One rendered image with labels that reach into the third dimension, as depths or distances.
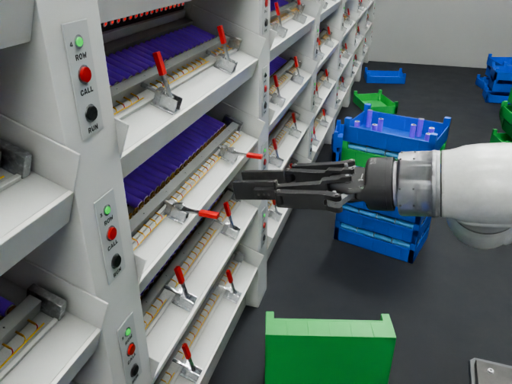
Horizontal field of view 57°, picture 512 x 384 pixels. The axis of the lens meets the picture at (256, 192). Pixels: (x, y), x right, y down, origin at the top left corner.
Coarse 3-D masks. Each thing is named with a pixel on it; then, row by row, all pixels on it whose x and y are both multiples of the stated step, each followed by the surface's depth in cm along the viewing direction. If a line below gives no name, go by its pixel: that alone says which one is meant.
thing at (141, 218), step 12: (228, 132) 113; (216, 144) 106; (204, 156) 100; (216, 156) 105; (192, 168) 95; (180, 180) 90; (168, 192) 86; (156, 204) 82; (144, 216) 78; (132, 228) 75
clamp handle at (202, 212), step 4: (180, 208) 84; (184, 208) 84; (184, 212) 84; (188, 212) 83; (192, 212) 83; (196, 212) 83; (200, 212) 83; (204, 212) 83; (208, 212) 83; (212, 212) 83; (216, 212) 83; (204, 216) 83; (208, 216) 82; (212, 216) 82; (216, 216) 82
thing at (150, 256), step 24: (240, 120) 120; (240, 144) 115; (216, 168) 103; (240, 168) 115; (192, 192) 93; (216, 192) 98; (192, 216) 87; (144, 240) 78; (168, 240) 80; (144, 264) 68; (144, 288) 75
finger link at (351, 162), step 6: (318, 162) 74; (324, 162) 74; (330, 162) 74; (336, 162) 73; (342, 162) 73; (348, 162) 73; (354, 162) 73; (306, 168) 74; (312, 168) 74; (318, 168) 74; (324, 168) 73
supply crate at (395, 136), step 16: (352, 128) 159; (368, 128) 172; (384, 128) 172; (400, 128) 170; (416, 128) 167; (448, 128) 160; (368, 144) 158; (384, 144) 155; (400, 144) 152; (416, 144) 149; (432, 144) 146
